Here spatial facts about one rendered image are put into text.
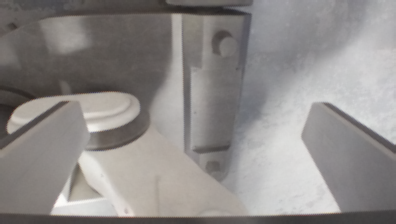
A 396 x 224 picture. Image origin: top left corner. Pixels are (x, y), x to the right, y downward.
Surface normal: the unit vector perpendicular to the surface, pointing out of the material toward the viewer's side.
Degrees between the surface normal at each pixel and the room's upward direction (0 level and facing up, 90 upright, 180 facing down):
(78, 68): 0
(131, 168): 90
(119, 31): 0
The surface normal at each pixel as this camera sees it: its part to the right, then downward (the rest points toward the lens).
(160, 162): 0.02, -0.85
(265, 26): 0.22, 0.51
